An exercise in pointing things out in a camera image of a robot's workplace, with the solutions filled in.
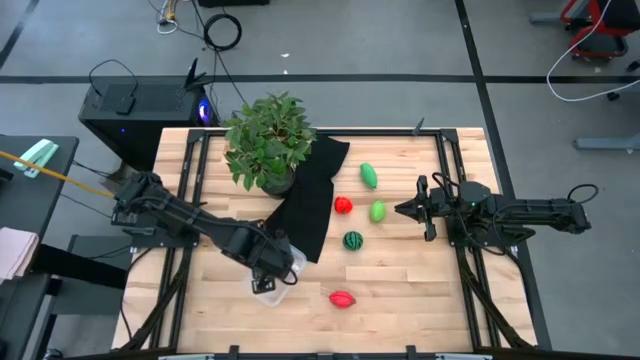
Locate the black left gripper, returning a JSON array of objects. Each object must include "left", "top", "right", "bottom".
[{"left": 243, "top": 229, "right": 298, "bottom": 285}]

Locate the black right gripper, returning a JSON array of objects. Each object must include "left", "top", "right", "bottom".
[{"left": 394, "top": 174, "right": 454, "bottom": 243}]

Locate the round light green toy fruit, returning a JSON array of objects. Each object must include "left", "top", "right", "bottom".
[{"left": 368, "top": 199, "right": 388, "bottom": 224}]

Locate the long green toy vegetable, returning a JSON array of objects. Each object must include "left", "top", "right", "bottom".
[{"left": 359, "top": 162, "right": 379, "bottom": 191}]

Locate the striped toy watermelon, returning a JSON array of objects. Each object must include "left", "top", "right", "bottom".
[{"left": 342, "top": 230, "right": 365, "bottom": 252}]

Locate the black plant pot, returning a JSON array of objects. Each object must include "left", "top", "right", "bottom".
[{"left": 259, "top": 169, "right": 297, "bottom": 200}]

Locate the black cloth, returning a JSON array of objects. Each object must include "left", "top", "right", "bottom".
[{"left": 263, "top": 133, "right": 351, "bottom": 265}]

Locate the pink toy dragon fruit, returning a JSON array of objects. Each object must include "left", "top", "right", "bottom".
[{"left": 328, "top": 290, "right": 358, "bottom": 310}]

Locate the green leafy plant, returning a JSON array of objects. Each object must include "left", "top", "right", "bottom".
[{"left": 222, "top": 91, "right": 318, "bottom": 192}]

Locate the black computer tower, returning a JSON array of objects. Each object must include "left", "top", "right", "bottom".
[{"left": 78, "top": 74, "right": 221, "bottom": 172}]

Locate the red and black chair base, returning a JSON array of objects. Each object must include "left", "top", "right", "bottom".
[{"left": 559, "top": 0, "right": 640, "bottom": 61}]

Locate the black side desk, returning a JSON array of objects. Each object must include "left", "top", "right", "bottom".
[{"left": 0, "top": 133, "right": 80, "bottom": 246}]

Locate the mint green stapler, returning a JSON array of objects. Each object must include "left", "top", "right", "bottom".
[{"left": 13, "top": 138, "right": 60, "bottom": 179}]

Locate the pink cloth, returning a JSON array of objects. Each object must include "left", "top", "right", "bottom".
[{"left": 0, "top": 227, "right": 40, "bottom": 284}]

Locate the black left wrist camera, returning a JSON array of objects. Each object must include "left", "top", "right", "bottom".
[{"left": 251, "top": 273, "right": 277, "bottom": 295}]

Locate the black metal rig frame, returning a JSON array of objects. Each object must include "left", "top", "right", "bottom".
[{"left": 119, "top": 127, "right": 539, "bottom": 360}]

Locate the coiled black cable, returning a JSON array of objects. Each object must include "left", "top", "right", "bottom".
[{"left": 203, "top": 13, "right": 243, "bottom": 52}]

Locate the white cable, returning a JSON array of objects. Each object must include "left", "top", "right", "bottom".
[{"left": 545, "top": 0, "right": 640, "bottom": 103}]

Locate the yellow cable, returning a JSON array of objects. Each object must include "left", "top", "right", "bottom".
[{"left": 0, "top": 149, "right": 116, "bottom": 199}]

